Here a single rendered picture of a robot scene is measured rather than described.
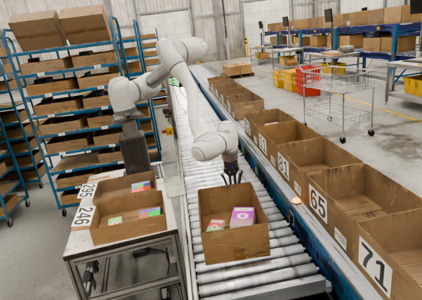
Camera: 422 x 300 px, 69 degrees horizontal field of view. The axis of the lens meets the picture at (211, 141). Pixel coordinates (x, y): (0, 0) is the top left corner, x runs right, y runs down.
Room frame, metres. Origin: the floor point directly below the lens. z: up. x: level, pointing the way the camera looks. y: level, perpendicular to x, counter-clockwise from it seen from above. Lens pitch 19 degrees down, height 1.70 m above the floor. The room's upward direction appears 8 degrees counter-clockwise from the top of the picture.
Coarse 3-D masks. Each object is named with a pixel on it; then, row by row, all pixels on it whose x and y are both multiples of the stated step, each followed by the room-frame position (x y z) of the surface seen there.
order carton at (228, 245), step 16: (208, 192) 1.48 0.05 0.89; (224, 192) 1.49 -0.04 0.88; (240, 192) 1.49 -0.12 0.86; (208, 208) 1.48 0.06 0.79; (224, 208) 1.49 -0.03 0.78; (256, 208) 1.36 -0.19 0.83; (208, 224) 1.38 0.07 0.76; (256, 224) 1.10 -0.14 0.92; (208, 240) 1.10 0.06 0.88; (224, 240) 1.10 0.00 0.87; (240, 240) 1.10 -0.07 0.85; (256, 240) 1.10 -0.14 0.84; (208, 256) 1.10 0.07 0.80; (224, 256) 1.10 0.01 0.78; (240, 256) 1.10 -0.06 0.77; (256, 256) 1.10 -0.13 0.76
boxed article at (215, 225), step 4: (212, 220) 1.37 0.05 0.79; (216, 220) 1.36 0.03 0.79; (220, 220) 1.36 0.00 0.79; (224, 220) 1.36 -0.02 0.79; (212, 224) 1.33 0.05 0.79; (216, 224) 1.33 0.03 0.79; (220, 224) 1.32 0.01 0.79; (224, 224) 1.35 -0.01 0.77; (208, 228) 1.30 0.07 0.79; (212, 228) 1.30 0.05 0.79; (216, 228) 1.29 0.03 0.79; (220, 228) 1.29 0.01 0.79
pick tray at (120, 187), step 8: (128, 176) 1.95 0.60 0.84; (136, 176) 1.96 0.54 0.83; (144, 176) 1.97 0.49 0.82; (152, 176) 1.97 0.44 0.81; (104, 184) 1.92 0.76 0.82; (112, 184) 1.93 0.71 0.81; (120, 184) 1.94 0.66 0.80; (128, 184) 1.95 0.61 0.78; (96, 192) 1.78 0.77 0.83; (104, 192) 1.92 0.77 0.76; (112, 192) 1.91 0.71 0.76; (120, 192) 1.89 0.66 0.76; (128, 192) 1.87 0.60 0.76; (136, 192) 1.68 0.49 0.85; (144, 192) 1.69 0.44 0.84; (96, 200) 1.65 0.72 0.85; (104, 200) 1.65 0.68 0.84
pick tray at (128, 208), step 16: (160, 192) 1.67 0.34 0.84; (96, 208) 1.56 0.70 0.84; (112, 208) 1.62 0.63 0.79; (128, 208) 1.64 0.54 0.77; (144, 208) 1.63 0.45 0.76; (96, 224) 1.47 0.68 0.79; (128, 224) 1.37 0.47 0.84; (144, 224) 1.38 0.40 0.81; (160, 224) 1.39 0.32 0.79; (96, 240) 1.34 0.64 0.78; (112, 240) 1.35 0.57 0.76
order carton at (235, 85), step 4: (224, 84) 4.01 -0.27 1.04; (228, 84) 4.02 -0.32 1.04; (232, 84) 4.02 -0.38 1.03; (236, 84) 4.03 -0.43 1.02; (240, 84) 3.82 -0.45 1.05; (216, 88) 3.89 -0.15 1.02; (220, 88) 4.01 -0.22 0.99; (224, 88) 4.01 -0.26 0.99; (228, 88) 4.02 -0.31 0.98; (216, 96) 3.99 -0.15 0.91; (220, 100) 3.63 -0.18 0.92
